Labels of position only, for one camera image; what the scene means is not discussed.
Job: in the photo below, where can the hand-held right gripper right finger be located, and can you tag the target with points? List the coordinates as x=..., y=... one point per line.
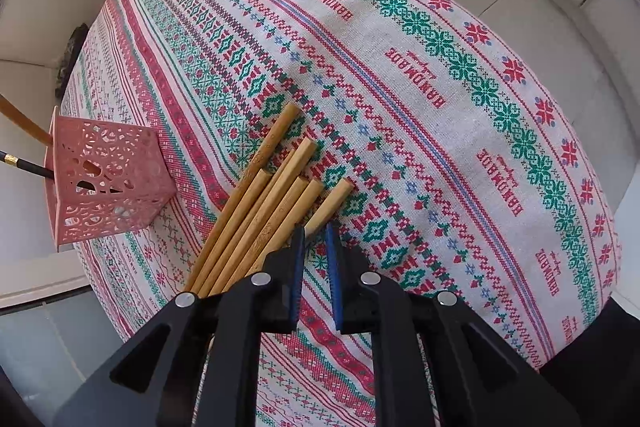
x=332, y=267

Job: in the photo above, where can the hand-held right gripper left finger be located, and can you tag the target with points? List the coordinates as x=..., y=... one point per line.
x=298, y=267

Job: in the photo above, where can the light bamboo chopstick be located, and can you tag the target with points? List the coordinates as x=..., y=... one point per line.
x=332, y=202

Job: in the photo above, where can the pile of bamboo chopsticks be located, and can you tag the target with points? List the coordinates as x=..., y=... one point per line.
x=260, y=207

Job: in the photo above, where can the pink perforated utensil holder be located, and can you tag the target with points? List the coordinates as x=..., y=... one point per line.
x=110, y=172

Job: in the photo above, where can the patterned woven tablecloth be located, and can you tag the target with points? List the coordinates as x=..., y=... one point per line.
x=400, y=107

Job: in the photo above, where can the black chopstick with gold band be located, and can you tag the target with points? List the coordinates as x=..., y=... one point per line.
x=30, y=167

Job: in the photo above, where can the dark bundle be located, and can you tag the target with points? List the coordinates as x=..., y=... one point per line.
x=72, y=57

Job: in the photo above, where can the dark amber bamboo chopstick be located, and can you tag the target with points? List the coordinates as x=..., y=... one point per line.
x=25, y=119

